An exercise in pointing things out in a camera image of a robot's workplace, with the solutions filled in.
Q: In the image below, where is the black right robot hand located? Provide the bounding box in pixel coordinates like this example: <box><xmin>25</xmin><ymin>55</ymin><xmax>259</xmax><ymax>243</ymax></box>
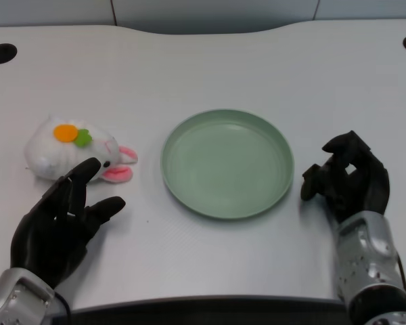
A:
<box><xmin>300</xmin><ymin>130</ymin><xmax>391</xmax><ymax>224</ymax></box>

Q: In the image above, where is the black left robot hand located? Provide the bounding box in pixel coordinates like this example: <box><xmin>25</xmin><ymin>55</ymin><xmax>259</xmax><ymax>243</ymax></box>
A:
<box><xmin>9</xmin><ymin>156</ymin><xmax>127</xmax><ymax>290</ymax></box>

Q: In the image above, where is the green round plate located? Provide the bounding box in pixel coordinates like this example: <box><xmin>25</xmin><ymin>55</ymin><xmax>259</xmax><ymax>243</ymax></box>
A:
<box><xmin>160</xmin><ymin>108</ymin><xmax>295</xmax><ymax>221</ymax></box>

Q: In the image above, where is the white rabbit plush doll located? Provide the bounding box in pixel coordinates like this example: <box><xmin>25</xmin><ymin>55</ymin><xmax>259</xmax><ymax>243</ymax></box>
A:
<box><xmin>23</xmin><ymin>115</ymin><xmax>139</xmax><ymax>184</ymax></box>

